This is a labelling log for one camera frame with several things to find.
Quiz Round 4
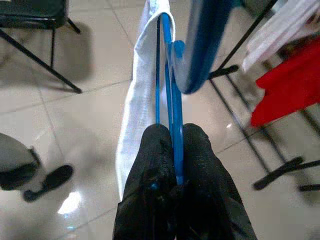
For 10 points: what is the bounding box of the white shirt with cartoon print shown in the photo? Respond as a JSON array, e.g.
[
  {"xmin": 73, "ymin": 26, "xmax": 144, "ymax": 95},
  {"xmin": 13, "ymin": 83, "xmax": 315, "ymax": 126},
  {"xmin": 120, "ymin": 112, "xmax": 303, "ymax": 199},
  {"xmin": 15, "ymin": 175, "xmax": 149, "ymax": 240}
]
[{"xmin": 241, "ymin": 0, "xmax": 320, "ymax": 72}]

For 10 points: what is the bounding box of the steel and black clothes rack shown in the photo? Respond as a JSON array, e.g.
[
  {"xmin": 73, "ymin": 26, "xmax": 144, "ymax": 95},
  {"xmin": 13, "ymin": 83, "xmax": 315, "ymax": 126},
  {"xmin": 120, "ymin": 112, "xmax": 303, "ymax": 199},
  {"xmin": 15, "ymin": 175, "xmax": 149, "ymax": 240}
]
[{"xmin": 207, "ymin": 0, "xmax": 320, "ymax": 193}]

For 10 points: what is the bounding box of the blue plastic hanger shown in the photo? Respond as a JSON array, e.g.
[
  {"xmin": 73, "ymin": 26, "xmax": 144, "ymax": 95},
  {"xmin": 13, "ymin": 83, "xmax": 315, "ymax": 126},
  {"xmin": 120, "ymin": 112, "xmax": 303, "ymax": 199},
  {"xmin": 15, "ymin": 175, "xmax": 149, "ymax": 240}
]
[{"xmin": 149, "ymin": 12, "xmax": 187, "ymax": 191}]

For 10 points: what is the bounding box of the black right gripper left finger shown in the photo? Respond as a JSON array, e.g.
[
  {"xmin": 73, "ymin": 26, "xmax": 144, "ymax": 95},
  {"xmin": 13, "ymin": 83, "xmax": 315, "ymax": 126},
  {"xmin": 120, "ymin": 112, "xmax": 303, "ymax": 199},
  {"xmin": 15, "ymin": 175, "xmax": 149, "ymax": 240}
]
[{"xmin": 113, "ymin": 124, "xmax": 180, "ymax": 240}]

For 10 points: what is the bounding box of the white shirt with navy print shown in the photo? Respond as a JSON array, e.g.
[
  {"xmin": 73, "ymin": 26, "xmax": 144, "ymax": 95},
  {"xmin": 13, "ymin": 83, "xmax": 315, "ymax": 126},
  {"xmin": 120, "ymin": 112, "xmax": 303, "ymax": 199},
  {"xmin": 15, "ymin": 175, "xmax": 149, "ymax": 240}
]
[{"xmin": 116, "ymin": 0, "xmax": 177, "ymax": 201}]

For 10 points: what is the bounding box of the red garment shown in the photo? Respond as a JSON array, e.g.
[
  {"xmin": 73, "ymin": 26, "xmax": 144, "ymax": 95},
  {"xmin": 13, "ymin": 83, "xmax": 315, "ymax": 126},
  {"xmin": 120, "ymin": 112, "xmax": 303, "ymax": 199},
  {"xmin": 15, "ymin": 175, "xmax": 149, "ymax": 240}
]
[{"xmin": 250, "ymin": 37, "xmax": 320, "ymax": 128}]

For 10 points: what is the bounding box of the white garment with blue trim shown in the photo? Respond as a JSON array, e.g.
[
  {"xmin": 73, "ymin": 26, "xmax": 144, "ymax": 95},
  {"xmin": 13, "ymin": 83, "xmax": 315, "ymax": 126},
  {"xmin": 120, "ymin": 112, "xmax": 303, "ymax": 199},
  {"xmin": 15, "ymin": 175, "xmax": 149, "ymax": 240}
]
[{"xmin": 172, "ymin": 0, "xmax": 247, "ymax": 95}]

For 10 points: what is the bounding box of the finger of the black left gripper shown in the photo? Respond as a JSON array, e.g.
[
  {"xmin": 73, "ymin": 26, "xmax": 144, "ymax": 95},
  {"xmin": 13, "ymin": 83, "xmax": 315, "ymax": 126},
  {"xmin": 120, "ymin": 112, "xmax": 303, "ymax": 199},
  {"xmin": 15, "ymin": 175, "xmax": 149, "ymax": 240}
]
[{"xmin": 23, "ymin": 164, "xmax": 74, "ymax": 202}]

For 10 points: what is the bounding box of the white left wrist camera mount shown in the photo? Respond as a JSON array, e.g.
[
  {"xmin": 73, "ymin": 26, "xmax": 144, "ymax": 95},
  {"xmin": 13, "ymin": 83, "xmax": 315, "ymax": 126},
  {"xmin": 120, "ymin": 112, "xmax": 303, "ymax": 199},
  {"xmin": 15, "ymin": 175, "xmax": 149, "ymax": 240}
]
[{"xmin": 0, "ymin": 132, "xmax": 42, "ymax": 173}]

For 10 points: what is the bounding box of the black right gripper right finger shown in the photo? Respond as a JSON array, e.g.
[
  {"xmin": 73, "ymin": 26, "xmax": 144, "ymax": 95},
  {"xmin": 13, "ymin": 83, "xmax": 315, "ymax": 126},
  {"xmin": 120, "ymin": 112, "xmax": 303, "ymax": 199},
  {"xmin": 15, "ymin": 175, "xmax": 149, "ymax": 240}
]
[{"xmin": 176, "ymin": 123, "xmax": 258, "ymax": 240}]

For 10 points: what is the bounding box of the black chair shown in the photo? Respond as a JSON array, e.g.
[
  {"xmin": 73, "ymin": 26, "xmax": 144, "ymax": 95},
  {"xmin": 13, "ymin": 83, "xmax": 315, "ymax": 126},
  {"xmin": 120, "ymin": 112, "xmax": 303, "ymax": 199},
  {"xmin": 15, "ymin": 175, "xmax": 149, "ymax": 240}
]
[{"xmin": 0, "ymin": 0, "xmax": 83, "ymax": 95}]

